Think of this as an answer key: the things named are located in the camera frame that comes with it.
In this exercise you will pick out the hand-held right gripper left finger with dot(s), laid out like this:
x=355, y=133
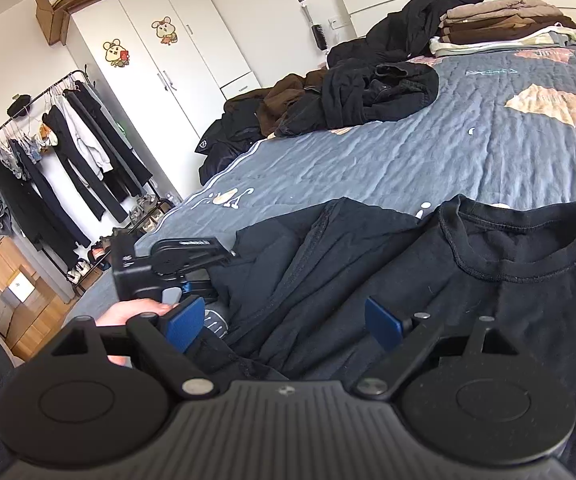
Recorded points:
x=185, y=322

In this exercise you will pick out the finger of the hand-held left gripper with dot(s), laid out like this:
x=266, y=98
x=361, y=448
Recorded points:
x=223, y=257
x=200, y=285

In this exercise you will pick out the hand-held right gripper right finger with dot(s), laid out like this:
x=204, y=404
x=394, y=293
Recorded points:
x=383, y=322

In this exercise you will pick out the black t-shirt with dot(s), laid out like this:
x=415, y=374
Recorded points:
x=468, y=310

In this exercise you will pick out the black clothes rack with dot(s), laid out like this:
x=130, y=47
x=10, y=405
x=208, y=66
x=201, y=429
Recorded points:
x=79, y=74

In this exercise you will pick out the stack of folded brown clothes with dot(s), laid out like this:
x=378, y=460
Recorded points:
x=503, y=22

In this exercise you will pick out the person's left hand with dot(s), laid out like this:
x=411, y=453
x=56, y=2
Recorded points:
x=128, y=312

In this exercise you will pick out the row of shoes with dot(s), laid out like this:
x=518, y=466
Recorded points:
x=143, y=210

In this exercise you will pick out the black jacket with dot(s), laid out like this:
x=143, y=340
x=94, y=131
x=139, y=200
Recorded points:
x=228, y=135

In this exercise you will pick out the bed with grey-blue quilt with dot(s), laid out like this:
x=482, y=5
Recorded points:
x=393, y=160

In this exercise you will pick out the brown garment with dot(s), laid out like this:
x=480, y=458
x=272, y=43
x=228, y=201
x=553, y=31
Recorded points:
x=278, y=100

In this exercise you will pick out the white wardrobe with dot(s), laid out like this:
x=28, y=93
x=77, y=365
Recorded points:
x=168, y=85

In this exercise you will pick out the black hat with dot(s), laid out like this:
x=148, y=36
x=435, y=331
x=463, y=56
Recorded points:
x=18, y=106

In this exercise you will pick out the crumpled black garment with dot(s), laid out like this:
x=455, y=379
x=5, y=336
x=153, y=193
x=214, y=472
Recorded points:
x=368, y=95

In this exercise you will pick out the mouse sticker with red card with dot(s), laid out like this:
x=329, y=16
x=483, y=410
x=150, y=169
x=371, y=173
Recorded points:
x=116, y=53

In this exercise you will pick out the mouse sticker with pink bow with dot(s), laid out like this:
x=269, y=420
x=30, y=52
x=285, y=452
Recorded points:
x=164, y=31

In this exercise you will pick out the white wall socket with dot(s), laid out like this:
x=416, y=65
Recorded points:
x=338, y=22

